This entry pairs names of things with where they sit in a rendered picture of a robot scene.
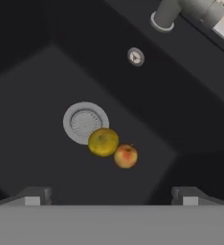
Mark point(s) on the yellow-green round fruit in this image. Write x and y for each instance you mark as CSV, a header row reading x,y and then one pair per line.
x,y
103,142

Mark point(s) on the grey sink tap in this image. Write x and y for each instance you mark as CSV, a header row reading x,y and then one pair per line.
x,y
181,12

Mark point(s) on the red-yellow apple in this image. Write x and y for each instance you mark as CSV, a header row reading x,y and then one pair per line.
x,y
125,156

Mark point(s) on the grey sink drain strainer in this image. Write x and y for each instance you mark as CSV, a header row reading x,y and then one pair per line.
x,y
82,119

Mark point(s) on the grey sink overflow cap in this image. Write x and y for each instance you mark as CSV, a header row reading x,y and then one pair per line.
x,y
136,56

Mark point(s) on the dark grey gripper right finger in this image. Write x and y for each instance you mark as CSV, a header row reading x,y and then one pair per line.
x,y
184,195

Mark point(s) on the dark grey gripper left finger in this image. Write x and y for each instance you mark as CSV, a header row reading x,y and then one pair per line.
x,y
37,195

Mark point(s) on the black kitchen sink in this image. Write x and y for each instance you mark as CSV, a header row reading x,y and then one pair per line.
x,y
37,95

